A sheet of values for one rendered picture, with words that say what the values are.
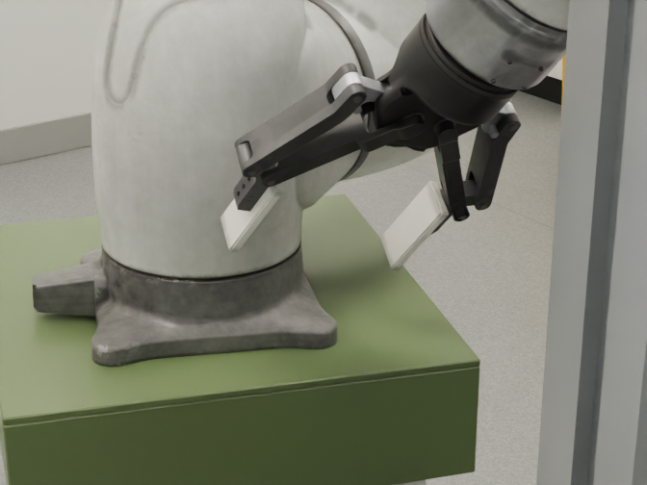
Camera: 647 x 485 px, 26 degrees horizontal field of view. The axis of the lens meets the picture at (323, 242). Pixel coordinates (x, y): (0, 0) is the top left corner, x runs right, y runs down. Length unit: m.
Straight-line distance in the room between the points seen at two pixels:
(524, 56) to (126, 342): 0.37
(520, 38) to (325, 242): 0.45
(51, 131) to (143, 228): 3.10
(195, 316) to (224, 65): 0.19
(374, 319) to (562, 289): 0.73
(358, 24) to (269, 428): 0.31
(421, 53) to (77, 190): 3.01
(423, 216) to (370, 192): 2.75
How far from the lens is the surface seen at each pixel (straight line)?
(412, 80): 0.86
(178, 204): 0.99
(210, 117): 0.97
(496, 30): 0.82
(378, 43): 1.08
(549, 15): 0.81
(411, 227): 1.01
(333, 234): 1.24
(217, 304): 1.02
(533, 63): 0.84
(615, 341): 0.35
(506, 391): 2.78
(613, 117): 0.34
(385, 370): 1.01
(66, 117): 4.11
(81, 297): 1.08
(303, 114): 0.88
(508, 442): 2.62
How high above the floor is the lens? 1.33
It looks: 23 degrees down
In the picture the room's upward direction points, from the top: straight up
